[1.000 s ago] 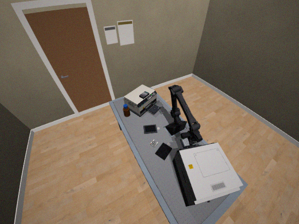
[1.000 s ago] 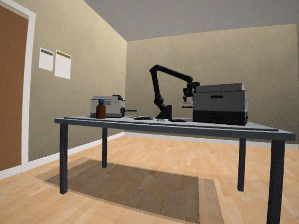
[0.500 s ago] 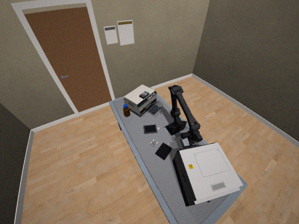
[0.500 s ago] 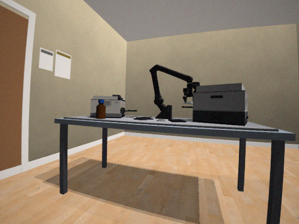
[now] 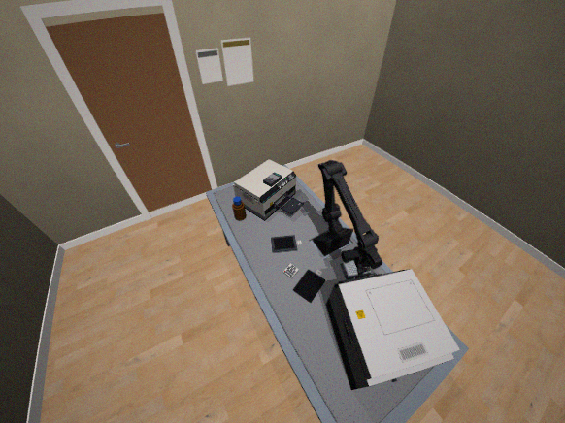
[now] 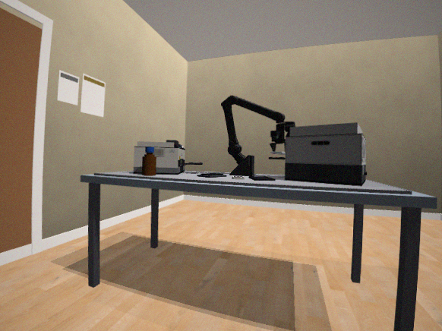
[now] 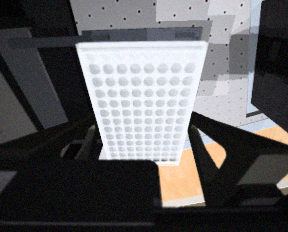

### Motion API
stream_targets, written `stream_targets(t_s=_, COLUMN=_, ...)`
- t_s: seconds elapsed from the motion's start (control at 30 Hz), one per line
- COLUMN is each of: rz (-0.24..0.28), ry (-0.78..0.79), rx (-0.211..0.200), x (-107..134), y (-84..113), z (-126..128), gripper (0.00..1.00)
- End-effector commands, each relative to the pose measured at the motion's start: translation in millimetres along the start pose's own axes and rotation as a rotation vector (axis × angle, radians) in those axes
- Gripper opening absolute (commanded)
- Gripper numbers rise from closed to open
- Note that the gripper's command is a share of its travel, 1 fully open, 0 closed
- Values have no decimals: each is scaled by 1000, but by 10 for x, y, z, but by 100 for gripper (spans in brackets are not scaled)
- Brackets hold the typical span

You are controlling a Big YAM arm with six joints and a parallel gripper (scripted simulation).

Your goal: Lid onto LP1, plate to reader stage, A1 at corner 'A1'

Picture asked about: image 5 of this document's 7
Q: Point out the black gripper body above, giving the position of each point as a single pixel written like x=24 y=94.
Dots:
x=359 y=266

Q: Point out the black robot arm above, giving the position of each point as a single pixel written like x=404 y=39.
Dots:
x=360 y=225

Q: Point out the white multi-well plate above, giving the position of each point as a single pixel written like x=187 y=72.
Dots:
x=351 y=271

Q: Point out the brown bottle with blue cap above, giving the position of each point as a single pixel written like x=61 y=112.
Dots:
x=239 y=210

